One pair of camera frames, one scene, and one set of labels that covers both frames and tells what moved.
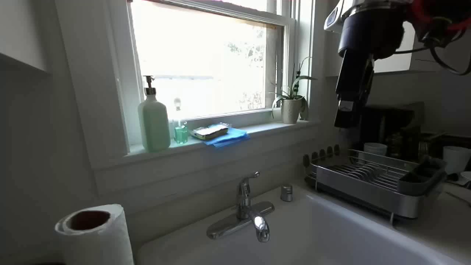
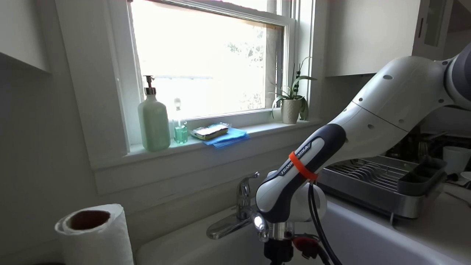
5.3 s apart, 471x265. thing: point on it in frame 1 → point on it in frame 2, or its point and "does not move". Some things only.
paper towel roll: (96, 236) does not move
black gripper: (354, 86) → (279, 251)
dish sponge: (211, 131) does not move
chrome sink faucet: (246, 214) does not move
